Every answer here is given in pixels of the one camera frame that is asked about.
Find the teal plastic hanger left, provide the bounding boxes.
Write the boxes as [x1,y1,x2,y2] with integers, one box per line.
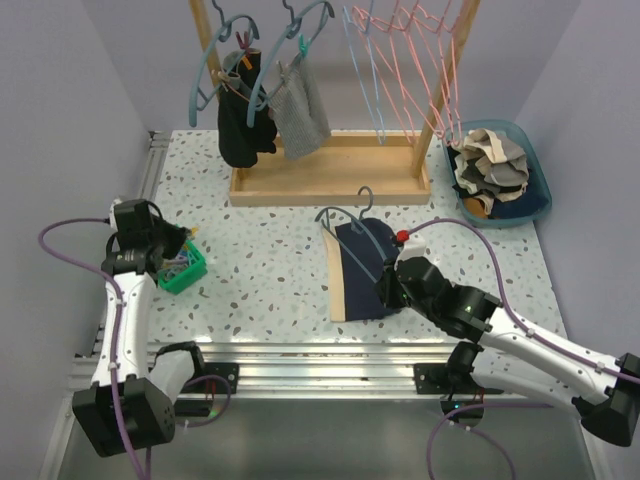
[188,0,260,128]

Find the teal hangers middle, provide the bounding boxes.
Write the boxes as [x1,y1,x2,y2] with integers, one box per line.
[247,0,339,130]

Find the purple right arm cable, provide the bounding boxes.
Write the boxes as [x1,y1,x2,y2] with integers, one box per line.
[407,218,640,480]

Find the green peg basket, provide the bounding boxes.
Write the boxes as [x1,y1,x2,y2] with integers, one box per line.
[158,240,207,295]

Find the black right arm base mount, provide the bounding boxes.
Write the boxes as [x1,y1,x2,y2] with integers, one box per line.
[413,363,504,396]

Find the wooden rack left post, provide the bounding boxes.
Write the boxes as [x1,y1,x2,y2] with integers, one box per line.
[189,0,222,107]

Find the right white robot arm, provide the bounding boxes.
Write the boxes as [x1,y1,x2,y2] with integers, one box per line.
[376,256,639,447]

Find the teal clothes peg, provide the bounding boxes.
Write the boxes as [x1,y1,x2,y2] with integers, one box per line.
[298,34,313,58]

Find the navy underwear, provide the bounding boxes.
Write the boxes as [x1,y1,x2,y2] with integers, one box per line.
[321,217,399,323]

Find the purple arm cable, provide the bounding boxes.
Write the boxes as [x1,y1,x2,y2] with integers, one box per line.
[407,218,640,480]
[38,217,154,480]

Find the pile of underwear in basin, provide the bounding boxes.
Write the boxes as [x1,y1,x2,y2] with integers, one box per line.
[447,127,544,221]

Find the grey striped hanging underwear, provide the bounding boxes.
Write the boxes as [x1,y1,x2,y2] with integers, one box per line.
[270,56,331,160]

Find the black hanging underwear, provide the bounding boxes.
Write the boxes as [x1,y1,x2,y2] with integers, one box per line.
[218,48,277,169]

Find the blue wire hanger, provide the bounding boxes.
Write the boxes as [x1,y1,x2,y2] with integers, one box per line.
[340,0,389,145]

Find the aluminium extrusion rail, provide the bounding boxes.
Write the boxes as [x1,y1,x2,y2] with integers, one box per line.
[64,130,521,401]

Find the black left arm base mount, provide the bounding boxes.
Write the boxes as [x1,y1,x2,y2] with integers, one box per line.
[150,341,239,401]

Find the wooden rack right post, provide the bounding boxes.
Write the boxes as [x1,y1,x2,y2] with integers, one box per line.
[410,0,480,178]

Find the pink wire hangers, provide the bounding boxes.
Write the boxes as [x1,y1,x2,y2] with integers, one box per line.
[342,1,464,144]

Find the wooden rack base tray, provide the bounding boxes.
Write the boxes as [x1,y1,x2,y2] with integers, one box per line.
[229,130,431,207]

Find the wooden rack post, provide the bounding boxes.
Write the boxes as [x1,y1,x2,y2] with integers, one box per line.
[410,0,480,178]
[189,0,222,107]

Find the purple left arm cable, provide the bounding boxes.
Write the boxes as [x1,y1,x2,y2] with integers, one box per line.
[38,217,154,480]

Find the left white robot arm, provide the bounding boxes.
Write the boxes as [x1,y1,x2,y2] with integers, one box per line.
[72,199,208,457]

